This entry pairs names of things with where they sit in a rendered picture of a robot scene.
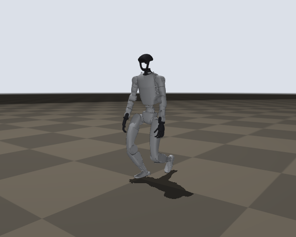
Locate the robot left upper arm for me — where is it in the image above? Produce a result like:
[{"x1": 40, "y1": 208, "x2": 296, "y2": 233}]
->
[{"x1": 154, "y1": 75, "x2": 166, "y2": 103}]

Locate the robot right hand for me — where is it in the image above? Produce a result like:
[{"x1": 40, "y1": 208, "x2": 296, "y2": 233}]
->
[{"x1": 122, "y1": 113, "x2": 129, "y2": 133}]

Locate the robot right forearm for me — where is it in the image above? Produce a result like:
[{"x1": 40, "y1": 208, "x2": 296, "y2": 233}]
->
[{"x1": 124, "y1": 96, "x2": 134, "y2": 118}]

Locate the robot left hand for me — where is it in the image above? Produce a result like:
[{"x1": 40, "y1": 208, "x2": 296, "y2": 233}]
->
[{"x1": 154, "y1": 117, "x2": 165, "y2": 138}]

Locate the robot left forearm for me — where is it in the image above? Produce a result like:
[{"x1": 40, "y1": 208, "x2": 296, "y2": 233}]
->
[{"x1": 158, "y1": 96, "x2": 167, "y2": 122}]

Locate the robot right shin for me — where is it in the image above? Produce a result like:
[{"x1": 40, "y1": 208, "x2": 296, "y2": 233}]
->
[{"x1": 127, "y1": 152, "x2": 148, "y2": 173}]

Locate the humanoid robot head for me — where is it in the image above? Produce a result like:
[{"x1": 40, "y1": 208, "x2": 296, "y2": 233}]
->
[{"x1": 138, "y1": 54, "x2": 153, "y2": 76}]

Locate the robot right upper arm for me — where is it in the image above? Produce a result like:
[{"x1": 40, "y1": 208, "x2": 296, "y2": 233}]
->
[{"x1": 129, "y1": 76, "x2": 138, "y2": 101}]

